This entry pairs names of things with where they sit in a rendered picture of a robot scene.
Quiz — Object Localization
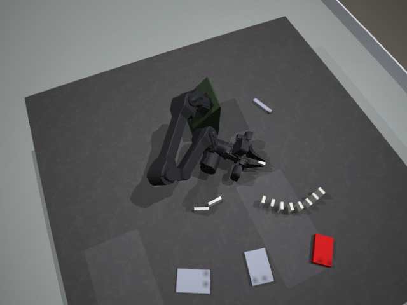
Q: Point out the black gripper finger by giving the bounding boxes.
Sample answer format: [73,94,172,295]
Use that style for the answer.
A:
[246,144,266,162]
[242,158,264,171]

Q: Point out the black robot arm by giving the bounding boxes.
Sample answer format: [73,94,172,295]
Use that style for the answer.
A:
[147,88,250,186]

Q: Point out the red rectangular block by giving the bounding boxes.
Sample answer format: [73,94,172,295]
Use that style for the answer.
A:
[312,234,333,268]

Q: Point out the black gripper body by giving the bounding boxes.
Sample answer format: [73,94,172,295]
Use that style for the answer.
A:
[221,131,253,182]

